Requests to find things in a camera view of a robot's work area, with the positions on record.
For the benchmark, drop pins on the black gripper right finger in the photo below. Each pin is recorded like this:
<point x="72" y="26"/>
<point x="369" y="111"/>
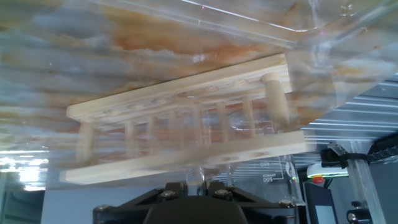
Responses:
<point x="264" y="210"/>

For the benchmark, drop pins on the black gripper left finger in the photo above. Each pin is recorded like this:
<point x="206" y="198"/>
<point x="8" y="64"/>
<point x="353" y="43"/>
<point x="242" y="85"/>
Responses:
<point x="133" y="207"/>

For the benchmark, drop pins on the clear glass test tube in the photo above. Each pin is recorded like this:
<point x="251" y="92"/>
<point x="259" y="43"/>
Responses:
<point x="195" y="177"/>

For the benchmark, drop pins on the wooden test tube rack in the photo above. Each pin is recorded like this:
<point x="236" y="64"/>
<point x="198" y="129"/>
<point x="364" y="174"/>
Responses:
<point x="124" y="169"/>

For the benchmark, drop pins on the clear glass beaker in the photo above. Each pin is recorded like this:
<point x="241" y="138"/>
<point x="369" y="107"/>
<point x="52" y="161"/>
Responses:
<point x="280" y="180"/>

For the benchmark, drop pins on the black pendant with screen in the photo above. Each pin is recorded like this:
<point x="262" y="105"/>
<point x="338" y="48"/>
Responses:
<point x="320" y="202"/>

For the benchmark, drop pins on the emergency stop button box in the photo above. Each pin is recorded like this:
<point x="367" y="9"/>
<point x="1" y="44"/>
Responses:
<point x="326" y="171"/>

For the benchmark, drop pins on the black knob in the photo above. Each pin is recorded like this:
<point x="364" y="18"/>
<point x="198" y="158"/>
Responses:
<point x="357" y="214"/>

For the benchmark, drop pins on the orange marble pattern mat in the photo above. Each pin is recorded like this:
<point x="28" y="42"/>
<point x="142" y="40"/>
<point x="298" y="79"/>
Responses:
<point x="93" y="46"/>

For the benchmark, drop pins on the clear plastic tray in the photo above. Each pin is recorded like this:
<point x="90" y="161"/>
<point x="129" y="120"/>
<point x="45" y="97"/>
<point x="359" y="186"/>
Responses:
<point x="248" y="12"/>

